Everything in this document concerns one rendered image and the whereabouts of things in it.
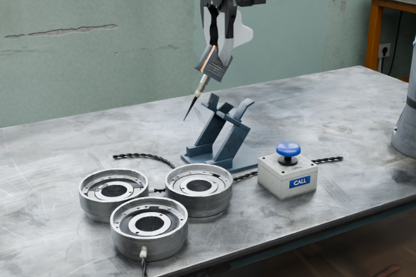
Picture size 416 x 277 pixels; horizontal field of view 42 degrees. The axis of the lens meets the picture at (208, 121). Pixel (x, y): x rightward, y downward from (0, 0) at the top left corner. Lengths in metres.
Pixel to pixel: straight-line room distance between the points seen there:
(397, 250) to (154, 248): 0.66
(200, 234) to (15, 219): 0.28
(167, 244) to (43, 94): 1.76
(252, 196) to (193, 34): 1.76
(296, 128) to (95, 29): 1.43
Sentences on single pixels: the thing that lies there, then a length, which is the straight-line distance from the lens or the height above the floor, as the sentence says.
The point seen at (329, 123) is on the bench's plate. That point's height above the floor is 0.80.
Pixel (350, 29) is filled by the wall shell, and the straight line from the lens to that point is 3.10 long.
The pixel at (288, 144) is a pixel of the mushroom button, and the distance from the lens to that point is 0.87.
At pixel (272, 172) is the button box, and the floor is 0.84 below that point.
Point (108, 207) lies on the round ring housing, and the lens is 0.79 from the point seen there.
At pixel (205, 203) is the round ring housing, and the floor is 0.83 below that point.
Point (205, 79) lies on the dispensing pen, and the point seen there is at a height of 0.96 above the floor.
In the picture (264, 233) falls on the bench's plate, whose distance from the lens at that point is 0.78.
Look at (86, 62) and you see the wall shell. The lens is 2.42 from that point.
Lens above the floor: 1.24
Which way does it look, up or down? 22 degrees down
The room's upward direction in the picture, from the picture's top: 1 degrees counter-clockwise
